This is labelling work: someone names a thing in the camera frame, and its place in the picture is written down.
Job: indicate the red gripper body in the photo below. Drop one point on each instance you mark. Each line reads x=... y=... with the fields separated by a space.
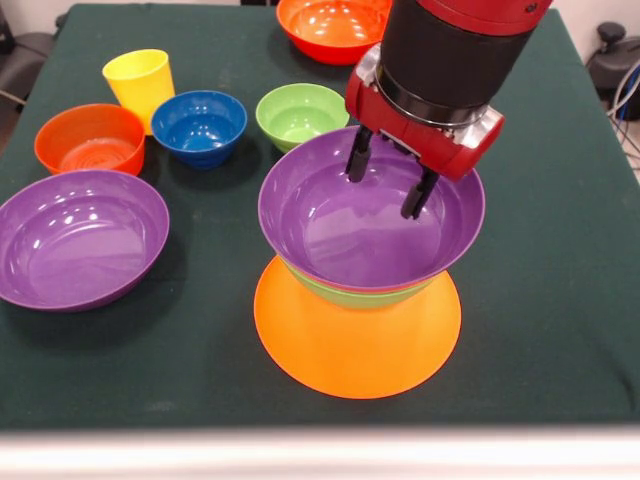
x=425 y=145

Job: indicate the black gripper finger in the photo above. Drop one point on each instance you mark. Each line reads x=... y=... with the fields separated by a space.
x=419 y=197
x=359 y=157

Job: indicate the small green plastic bowl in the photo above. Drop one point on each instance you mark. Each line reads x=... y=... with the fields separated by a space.
x=300 y=115

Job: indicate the purple plastic bowl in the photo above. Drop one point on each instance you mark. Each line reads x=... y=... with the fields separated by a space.
x=350 y=240
x=80 y=240

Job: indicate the large green plastic bowl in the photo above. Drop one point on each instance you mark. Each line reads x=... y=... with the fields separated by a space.
x=360 y=301

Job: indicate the large red plastic bowl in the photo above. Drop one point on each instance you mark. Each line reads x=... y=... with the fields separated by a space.
x=330 y=30

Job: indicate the blue plastic bowl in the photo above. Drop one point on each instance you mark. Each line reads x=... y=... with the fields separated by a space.
x=200 y=130

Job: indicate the large orange plastic bowl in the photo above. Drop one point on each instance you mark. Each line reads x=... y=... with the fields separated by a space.
x=350 y=350

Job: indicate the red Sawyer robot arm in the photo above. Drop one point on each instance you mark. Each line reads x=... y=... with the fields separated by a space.
x=450 y=55

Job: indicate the dark green tablecloth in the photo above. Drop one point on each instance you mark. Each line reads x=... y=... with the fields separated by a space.
x=525 y=250

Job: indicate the dark grey stand base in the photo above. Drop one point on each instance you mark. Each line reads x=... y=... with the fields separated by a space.
x=612 y=55
x=30 y=55

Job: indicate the yellow plastic cup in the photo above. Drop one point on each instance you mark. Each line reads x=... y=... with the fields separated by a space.
x=137 y=85

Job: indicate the small red plastic bowl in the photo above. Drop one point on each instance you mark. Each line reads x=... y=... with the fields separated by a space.
x=60 y=145

